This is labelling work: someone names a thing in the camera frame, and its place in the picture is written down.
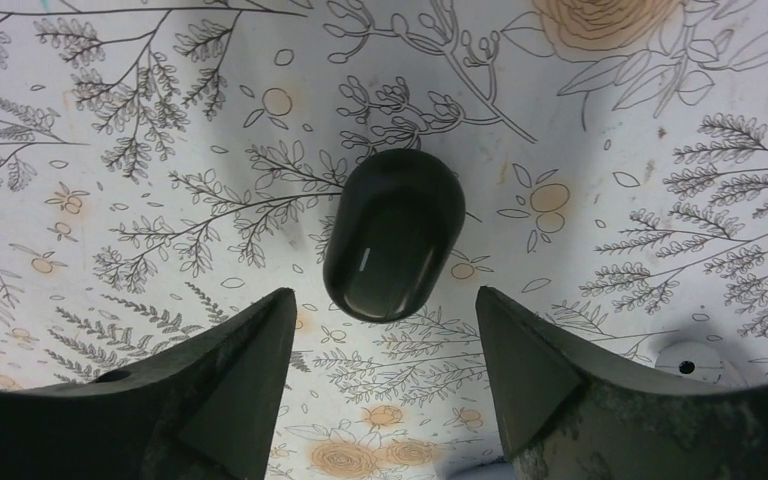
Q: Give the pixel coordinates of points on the black earbud charging case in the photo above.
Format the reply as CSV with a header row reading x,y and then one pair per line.
x,y
399,216

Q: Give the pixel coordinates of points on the floral patterned mat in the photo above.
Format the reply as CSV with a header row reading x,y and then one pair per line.
x,y
163,164

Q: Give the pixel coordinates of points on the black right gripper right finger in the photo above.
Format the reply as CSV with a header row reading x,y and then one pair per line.
x,y
569,409

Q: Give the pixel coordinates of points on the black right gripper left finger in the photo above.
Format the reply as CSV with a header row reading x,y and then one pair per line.
x,y
203,409

